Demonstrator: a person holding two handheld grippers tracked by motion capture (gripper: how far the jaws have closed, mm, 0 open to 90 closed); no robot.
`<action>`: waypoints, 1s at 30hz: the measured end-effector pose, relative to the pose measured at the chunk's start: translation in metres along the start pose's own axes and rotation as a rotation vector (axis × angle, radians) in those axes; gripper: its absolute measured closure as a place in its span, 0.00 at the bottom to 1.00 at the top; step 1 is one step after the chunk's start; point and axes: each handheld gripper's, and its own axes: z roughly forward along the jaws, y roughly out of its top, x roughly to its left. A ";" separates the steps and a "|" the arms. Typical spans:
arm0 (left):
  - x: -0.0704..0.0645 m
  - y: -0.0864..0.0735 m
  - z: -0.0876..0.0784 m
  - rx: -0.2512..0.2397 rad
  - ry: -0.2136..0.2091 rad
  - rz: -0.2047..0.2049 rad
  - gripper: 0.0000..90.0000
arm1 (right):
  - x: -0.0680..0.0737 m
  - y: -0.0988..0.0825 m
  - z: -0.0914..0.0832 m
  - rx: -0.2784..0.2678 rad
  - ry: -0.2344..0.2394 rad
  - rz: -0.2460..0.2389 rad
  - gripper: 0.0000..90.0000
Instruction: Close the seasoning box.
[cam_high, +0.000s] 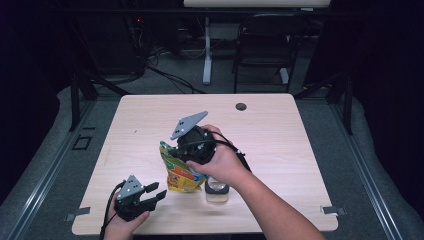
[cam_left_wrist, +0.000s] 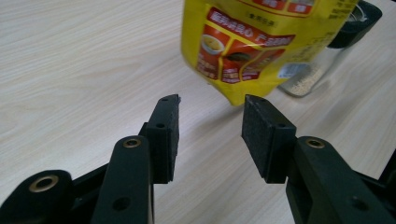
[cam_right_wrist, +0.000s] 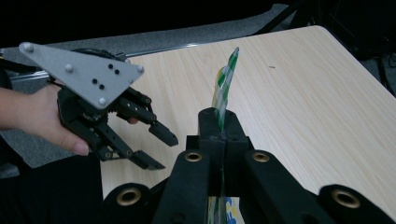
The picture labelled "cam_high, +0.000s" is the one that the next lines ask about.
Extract yellow green spout pouch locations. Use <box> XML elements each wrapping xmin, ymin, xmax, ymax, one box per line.
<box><xmin>159</xmin><ymin>140</ymin><xmax>208</xmax><ymax>194</ymax></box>

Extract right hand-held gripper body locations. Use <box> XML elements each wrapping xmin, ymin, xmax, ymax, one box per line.
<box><xmin>170</xmin><ymin>110</ymin><xmax>217</xmax><ymax>165</ymax></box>

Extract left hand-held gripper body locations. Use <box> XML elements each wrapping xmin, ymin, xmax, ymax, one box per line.
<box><xmin>113</xmin><ymin>174</ymin><xmax>151</xmax><ymax>222</ymax></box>

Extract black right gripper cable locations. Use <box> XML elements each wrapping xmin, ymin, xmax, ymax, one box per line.
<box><xmin>186</xmin><ymin>131</ymin><xmax>253</xmax><ymax>173</ymax></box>

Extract black folding chair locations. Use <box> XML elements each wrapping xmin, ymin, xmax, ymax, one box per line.
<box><xmin>232</xmin><ymin>13</ymin><xmax>309</xmax><ymax>94</ymax></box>

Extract person's right hand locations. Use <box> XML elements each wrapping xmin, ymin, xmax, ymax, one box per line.
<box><xmin>185</xmin><ymin>124</ymin><xmax>252</xmax><ymax>188</ymax></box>

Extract grey metal floor rail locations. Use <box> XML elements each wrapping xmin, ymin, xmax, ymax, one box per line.
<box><xmin>6</xmin><ymin>99</ymin><xmax>98</xmax><ymax>240</ymax></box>
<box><xmin>329</xmin><ymin>103</ymin><xmax>404</xmax><ymax>240</ymax></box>

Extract white desk with metal legs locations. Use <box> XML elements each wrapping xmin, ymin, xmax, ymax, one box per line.
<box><xmin>183</xmin><ymin>0</ymin><xmax>332</xmax><ymax>86</ymax></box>

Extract black floor cables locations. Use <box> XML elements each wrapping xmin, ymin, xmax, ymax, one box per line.
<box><xmin>146</xmin><ymin>64</ymin><xmax>208</xmax><ymax>95</ymax></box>

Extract dark equipment with red light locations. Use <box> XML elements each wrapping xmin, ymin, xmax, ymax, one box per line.
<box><xmin>83</xmin><ymin>13</ymin><xmax>149</xmax><ymax>76</ymax></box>

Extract grey metal table bracket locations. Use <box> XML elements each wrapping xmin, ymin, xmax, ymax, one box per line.
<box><xmin>320</xmin><ymin>205</ymin><xmax>348</xmax><ymax>216</ymax></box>
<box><xmin>64</xmin><ymin>206</ymin><xmax>92</xmax><ymax>222</ymax></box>

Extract person's left hand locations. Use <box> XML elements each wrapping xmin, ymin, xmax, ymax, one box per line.
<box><xmin>103</xmin><ymin>196</ymin><xmax>151</xmax><ymax>240</ymax></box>

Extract clear container with black lid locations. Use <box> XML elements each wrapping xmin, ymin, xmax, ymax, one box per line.
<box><xmin>203</xmin><ymin>176</ymin><xmax>231</xmax><ymax>204</ymax></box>

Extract black metal frame stand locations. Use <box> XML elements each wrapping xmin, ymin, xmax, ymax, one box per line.
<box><xmin>68</xmin><ymin>69</ymin><xmax>131</xmax><ymax>133</ymax></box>
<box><xmin>293</xmin><ymin>71</ymin><xmax>354</xmax><ymax>136</ymax></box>

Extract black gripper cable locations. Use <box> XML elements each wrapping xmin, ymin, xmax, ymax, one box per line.
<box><xmin>186</xmin><ymin>131</ymin><xmax>253</xmax><ymax>173</ymax></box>
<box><xmin>99</xmin><ymin>181</ymin><xmax>127</xmax><ymax>240</ymax></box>

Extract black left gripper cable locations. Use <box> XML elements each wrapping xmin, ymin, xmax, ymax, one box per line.
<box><xmin>99</xmin><ymin>181</ymin><xmax>127</xmax><ymax>240</ymax></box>

